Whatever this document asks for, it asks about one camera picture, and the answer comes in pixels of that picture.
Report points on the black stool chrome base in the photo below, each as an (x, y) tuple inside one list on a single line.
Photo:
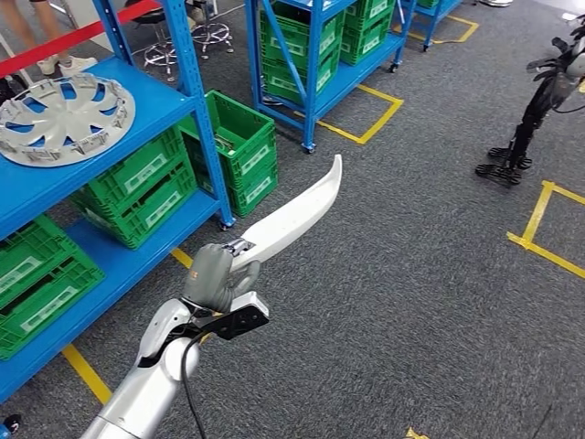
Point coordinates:
[(212, 33), (160, 57)]

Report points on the person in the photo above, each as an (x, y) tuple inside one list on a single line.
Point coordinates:
[(78, 63)]

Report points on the green plastic crate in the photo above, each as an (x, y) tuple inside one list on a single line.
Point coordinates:
[(45, 285), (297, 33), (137, 194), (246, 151), (283, 82), (427, 3), (361, 42), (366, 7)]

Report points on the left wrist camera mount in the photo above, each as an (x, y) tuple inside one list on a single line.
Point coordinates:
[(242, 318)]

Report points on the black humanoid robot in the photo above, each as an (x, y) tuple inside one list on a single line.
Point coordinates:
[(525, 127)]

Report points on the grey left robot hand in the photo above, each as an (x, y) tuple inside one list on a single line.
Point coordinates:
[(210, 279)]

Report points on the blue metal shelf rack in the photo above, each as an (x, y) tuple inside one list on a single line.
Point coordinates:
[(315, 91), (151, 103), (434, 15)]

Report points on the red barrier belt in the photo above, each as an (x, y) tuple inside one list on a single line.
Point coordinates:
[(68, 39)]

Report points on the silver wheel hubcap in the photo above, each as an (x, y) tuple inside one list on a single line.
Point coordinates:
[(68, 130)]

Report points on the white plastic part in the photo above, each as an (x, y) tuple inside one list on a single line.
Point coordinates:
[(292, 218)]

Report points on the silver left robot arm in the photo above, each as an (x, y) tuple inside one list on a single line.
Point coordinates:
[(146, 388)]

